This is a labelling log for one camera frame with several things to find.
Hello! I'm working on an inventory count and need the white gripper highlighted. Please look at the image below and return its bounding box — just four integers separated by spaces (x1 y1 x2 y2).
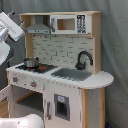
0 12 24 41

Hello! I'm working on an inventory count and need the white oven door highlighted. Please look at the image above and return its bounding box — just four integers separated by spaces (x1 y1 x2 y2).
0 86 15 118

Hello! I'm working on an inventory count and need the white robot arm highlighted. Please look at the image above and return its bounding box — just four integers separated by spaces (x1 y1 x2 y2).
0 12 24 67

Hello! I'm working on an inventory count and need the wooden toy kitchen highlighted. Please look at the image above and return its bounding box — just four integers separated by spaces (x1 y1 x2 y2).
7 11 113 128

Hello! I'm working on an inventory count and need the grey range hood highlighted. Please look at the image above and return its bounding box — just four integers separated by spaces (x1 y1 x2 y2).
25 16 51 34

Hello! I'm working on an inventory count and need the silver toy pot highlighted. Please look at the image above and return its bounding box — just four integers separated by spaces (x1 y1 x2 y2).
24 57 39 68

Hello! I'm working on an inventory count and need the toy microwave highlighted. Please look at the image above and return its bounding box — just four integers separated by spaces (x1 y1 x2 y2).
50 14 91 34

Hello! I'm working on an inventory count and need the black stove top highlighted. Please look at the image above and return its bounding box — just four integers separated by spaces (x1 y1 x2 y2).
18 64 55 74

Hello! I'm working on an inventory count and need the left red stove knob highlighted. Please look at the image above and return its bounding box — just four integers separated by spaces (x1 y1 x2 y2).
12 77 18 82

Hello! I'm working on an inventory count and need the red stove knob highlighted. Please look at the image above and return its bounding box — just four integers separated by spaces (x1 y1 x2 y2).
30 81 37 88
12 77 18 82

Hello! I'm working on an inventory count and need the right red stove knob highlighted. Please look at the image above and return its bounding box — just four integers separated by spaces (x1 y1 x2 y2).
30 81 37 88

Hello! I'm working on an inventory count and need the black toy faucet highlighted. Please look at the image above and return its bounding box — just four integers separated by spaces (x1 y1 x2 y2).
75 51 93 70

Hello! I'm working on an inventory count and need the grey toy sink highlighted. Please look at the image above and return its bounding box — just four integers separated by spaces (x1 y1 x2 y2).
52 68 91 81

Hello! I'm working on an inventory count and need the cabinet door with dispenser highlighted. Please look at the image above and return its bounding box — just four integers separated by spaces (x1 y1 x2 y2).
44 82 82 128

